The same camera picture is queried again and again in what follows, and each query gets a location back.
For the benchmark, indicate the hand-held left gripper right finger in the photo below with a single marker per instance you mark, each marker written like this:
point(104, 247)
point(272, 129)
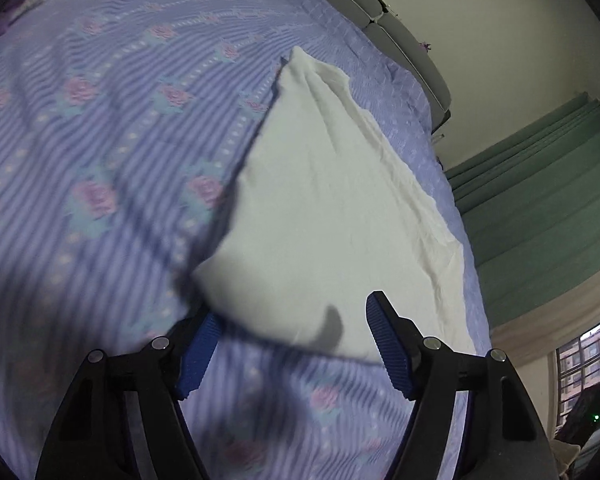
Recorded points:
point(387, 345)

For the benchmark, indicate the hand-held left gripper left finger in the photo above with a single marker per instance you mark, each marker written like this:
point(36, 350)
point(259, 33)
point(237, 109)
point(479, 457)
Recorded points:
point(200, 355)

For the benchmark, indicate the white t-shirt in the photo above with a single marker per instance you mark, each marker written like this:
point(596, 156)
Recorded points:
point(330, 210)

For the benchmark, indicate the barred window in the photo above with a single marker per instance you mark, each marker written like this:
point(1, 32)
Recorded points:
point(585, 355)

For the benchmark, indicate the green curtain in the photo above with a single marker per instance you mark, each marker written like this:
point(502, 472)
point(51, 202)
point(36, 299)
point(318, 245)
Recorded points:
point(540, 210)

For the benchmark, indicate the dark device with green light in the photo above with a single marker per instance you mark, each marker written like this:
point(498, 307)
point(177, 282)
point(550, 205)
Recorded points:
point(587, 410)

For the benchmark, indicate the purple floral striped bedsheet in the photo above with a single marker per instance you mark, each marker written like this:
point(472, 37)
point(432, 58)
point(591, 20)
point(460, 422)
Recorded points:
point(105, 135)

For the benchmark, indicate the beige padded headboard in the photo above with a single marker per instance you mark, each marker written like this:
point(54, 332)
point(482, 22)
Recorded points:
point(405, 45)

